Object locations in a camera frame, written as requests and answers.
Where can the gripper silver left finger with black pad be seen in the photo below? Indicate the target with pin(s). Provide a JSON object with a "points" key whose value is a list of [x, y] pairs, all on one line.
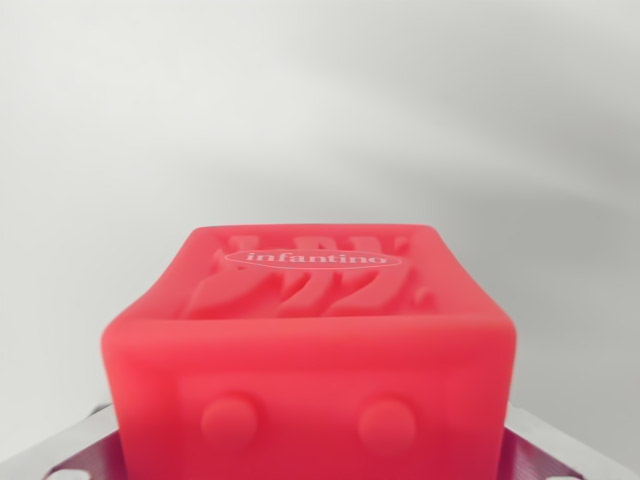
{"points": [[85, 452]]}

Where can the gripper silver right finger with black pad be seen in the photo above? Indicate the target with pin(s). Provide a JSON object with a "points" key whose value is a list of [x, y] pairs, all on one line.
{"points": [[540, 457]]}

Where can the red infantino silicone cube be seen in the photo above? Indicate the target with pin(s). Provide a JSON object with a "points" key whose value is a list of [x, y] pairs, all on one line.
{"points": [[310, 350]]}

